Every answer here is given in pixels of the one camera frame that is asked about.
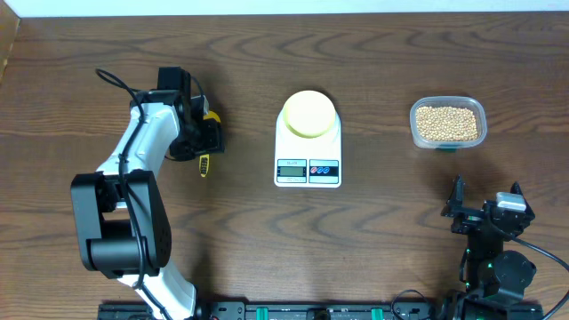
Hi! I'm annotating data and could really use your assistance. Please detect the yellow measuring scoop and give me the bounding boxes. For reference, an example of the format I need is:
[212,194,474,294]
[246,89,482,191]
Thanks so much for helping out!
[199,111,221,178]

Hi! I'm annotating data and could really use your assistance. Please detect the soybeans in container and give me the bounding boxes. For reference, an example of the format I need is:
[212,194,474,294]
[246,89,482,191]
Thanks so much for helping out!
[415,106,478,141]

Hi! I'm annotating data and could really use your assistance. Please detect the clear plastic container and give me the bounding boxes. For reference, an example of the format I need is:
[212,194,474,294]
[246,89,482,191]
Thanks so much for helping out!
[410,96,488,149]

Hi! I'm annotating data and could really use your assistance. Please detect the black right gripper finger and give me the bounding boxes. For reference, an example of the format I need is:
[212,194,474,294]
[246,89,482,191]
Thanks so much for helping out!
[510,181,525,203]
[441,175,464,217]

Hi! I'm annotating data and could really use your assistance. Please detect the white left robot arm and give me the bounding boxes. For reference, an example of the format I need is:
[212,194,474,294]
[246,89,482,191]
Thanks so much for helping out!
[70,67,224,319]

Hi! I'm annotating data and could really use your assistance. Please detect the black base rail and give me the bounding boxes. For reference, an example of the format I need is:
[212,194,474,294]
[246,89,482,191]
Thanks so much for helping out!
[97,300,445,320]

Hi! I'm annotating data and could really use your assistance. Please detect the white digital kitchen scale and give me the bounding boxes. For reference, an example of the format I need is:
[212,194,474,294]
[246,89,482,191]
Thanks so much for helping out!
[274,110,342,188]

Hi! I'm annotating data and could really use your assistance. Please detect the pale yellow bowl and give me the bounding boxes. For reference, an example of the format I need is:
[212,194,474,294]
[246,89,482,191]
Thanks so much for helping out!
[282,91,336,139]

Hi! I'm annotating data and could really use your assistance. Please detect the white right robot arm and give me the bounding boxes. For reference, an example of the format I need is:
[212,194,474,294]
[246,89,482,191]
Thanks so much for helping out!
[437,176,543,320]

